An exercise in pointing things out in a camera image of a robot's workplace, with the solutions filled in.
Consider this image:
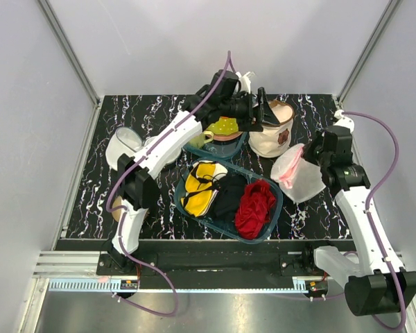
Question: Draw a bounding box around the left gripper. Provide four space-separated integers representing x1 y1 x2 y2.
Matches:
220 87 279 133

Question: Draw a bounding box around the white mesh pink-zipper laundry bag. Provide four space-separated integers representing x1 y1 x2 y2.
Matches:
270 144 326 203

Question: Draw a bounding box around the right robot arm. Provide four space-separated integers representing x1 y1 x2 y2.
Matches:
270 110 416 316

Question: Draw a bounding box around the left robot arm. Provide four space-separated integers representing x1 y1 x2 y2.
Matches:
106 69 279 275

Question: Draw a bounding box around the beige brown-trimmed round bag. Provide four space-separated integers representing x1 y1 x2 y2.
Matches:
248 100 295 158

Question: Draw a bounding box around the yellow and black bra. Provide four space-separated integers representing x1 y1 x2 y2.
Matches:
180 160 228 218

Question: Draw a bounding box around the white mesh grey-trimmed laundry bag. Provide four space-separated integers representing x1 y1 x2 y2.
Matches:
105 126 181 171

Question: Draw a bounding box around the green polka dot plate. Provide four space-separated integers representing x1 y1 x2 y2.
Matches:
207 117 239 136

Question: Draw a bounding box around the teal tray with dishes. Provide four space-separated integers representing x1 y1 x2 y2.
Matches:
184 132 247 160

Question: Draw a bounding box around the pink plate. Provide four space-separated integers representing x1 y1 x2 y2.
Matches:
213 131 243 142

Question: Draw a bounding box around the pale green mug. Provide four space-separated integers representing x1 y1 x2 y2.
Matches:
187 130 214 148

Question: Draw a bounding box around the black garment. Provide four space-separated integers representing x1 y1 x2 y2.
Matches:
209 173 248 223

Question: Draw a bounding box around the red garment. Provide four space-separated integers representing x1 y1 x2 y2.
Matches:
234 179 277 240

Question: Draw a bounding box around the teal tray with clothes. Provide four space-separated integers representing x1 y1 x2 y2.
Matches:
174 158 284 244

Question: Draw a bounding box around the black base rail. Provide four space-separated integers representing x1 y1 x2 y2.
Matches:
55 239 355 291

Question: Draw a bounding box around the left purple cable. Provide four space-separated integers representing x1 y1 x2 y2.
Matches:
105 50 236 317

